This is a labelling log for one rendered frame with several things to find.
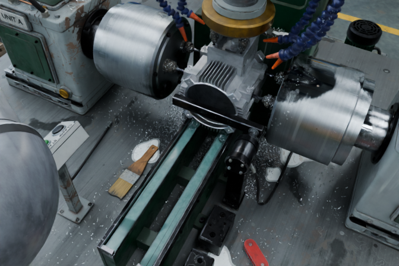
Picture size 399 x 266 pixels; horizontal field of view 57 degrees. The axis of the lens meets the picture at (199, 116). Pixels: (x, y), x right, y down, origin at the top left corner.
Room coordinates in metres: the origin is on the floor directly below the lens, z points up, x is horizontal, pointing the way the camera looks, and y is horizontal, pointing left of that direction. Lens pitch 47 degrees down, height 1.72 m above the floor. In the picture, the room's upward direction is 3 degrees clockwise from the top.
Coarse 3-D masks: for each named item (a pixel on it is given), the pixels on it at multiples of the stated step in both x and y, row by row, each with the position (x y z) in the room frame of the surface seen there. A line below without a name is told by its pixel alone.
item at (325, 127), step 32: (320, 64) 0.70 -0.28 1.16; (256, 96) 0.68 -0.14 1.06; (288, 96) 0.62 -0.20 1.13; (320, 96) 0.61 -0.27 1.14; (352, 96) 0.60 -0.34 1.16; (288, 128) 0.58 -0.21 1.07; (320, 128) 0.56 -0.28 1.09; (352, 128) 0.55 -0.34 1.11; (384, 128) 0.58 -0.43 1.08; (320, 160) 0.54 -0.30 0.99
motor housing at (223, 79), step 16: (208, 64) 0.75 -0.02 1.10; (208, 80) 0.69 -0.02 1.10; (224, 80) 0.69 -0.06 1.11; (240, 80) 0.73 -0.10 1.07; (256, 80) 0.75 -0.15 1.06; (192, 96) 0.75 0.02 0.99; (208, 96) 0.79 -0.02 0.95; (224, 96) 0.80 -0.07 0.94; (192, 112) 0.71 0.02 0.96; (240, 112) 0.65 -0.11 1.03; (208, 128) 0.69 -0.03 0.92; (224, 128) 0.66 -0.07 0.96
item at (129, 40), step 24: (96, 24) 0.93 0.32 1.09; (120, 24) 0.84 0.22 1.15; (144, 24) 0.84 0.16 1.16; (168, 24) 0.84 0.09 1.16; (96, 48) 0.82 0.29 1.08; (120, 48) 0.79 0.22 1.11; (144, 48) 0.78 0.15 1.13; (168, 48) 0.81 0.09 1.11; (192, 48) 0.87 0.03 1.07; (120, 72) 0.77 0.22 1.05; (144, 72) 0.74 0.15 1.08; (168, 72) 0.81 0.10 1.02
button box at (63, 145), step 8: (64, 128) 0.54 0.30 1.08; (72, 128) 0.54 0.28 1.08; (80, 128) 0.55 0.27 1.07; (48, 136) 0.53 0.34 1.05; (56, 136) 0.52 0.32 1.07; (64, 136) 0.51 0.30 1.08; (72, 136) 0.52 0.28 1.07; (80, 136) 0.53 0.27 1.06; (88, 136) 0.54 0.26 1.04; (48, 144) 0.49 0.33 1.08; (56, 144) 0.49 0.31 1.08; (64, 144) 0.50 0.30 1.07; (72, 144) 0.51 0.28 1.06; (80, 144) 0.52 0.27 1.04; (56, 152) 0.47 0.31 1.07; (64, 152) 0.48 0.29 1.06; (72, 152) 0.49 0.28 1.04; (56, 160) 0.46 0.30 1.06; (64, 160) 0.47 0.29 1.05
